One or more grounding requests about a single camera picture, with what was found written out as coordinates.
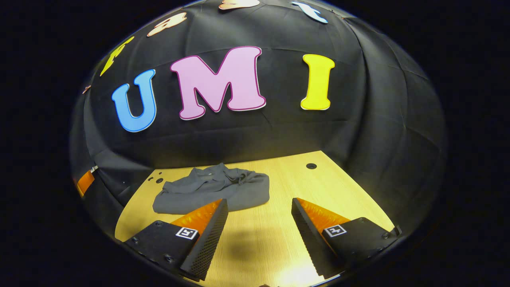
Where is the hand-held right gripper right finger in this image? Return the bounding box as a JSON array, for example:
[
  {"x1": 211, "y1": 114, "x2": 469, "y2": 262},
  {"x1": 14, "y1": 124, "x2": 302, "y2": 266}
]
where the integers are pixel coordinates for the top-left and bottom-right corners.
[{"x1": 291, "y1": 197, "x2": 400, "y2": 279}]

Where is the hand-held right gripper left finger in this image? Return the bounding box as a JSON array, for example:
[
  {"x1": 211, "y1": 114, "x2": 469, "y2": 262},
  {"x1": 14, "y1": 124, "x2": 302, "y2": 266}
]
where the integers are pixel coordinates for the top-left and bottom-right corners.
[{"x1": 124, "y1": 199, "x2": 229, "y2": 281}]

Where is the grey long-sleeved shirt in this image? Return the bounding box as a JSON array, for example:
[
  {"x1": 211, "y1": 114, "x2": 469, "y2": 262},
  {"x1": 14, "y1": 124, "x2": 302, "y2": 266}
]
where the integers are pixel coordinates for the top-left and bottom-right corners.
[{"x1": 153, "y1": 163, "x2": 270, "y2": 214}]

